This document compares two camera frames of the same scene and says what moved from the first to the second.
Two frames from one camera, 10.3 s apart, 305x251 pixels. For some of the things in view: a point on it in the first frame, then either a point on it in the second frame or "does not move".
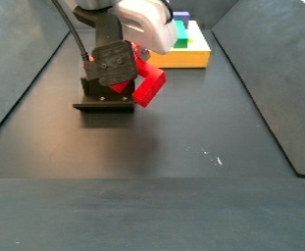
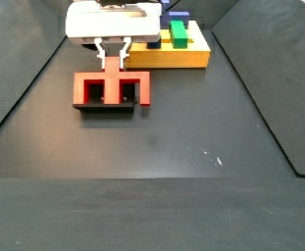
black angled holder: x=101 y=99 does not move
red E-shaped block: x=153 y=78 to x=113 y=77
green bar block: x=182 y=34 does not move
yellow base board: x=187 y=57 does not move
